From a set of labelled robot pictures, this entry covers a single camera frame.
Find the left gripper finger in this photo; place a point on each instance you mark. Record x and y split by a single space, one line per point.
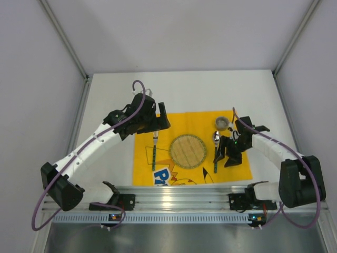
145 129
162 120

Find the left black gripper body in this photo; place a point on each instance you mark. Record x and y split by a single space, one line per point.
159 122

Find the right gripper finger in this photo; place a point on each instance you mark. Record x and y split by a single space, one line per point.
221 146
234 160

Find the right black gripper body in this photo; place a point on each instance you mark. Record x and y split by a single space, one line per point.
231 146

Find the green handled fork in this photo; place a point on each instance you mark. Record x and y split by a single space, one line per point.
155 140

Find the green handled spoon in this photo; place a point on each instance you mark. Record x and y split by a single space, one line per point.
216 141

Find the speckled ceramic cup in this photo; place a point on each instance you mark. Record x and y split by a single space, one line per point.
221 123

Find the round woven bamboo plate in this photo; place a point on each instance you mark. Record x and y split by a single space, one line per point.
188 151

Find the yellow cartoon print cloth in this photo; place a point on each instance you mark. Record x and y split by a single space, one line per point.
201 124

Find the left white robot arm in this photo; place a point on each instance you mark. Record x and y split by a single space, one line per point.
62 180

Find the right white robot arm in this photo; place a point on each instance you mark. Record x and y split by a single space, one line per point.
300 182

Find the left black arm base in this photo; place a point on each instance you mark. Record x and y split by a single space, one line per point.
123 201

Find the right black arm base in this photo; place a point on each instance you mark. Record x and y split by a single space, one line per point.
240 202

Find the aluminium front rail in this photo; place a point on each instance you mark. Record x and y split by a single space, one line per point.
208 198

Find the perforated metal cable duct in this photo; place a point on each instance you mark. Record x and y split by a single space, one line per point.
160 218

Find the left aluminium frame post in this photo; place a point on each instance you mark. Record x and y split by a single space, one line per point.
63 37

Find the aluminium frame post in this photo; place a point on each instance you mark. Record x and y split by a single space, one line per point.
300 28
63 37

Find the right aluminium frame post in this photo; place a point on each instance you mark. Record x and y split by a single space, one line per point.
300 28

